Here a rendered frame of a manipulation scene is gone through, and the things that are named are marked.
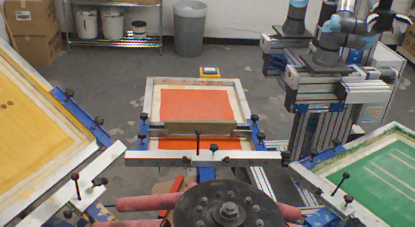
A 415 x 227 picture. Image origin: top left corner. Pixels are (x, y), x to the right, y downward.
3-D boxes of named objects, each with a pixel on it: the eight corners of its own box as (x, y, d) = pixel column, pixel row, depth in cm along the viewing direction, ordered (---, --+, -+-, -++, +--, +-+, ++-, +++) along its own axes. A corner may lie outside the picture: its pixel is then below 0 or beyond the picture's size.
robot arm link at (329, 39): (318, 39, 210) (324, 15, 203) (343, 43, 207) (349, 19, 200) (318, 47, 200) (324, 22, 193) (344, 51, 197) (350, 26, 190)
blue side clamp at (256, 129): (244, 127, 205) (246, 116, 201) (253, 127, 205) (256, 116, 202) (255, 163, 179) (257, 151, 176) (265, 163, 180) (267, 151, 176)
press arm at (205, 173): (197, 167, 166) (198, 158, 164) (210, 167, 167) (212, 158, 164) (200, 195, 152) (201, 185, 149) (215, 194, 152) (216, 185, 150)
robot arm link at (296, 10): (285, 17, 241) (289, -5, 234) (287, 11, 252) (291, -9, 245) (304, 20, 239) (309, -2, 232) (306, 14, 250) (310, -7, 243)
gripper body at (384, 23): (393, 34, 147) (389, 24, 157) (398, 12, 143) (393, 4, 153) (373, 33, 149) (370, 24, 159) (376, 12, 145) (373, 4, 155)
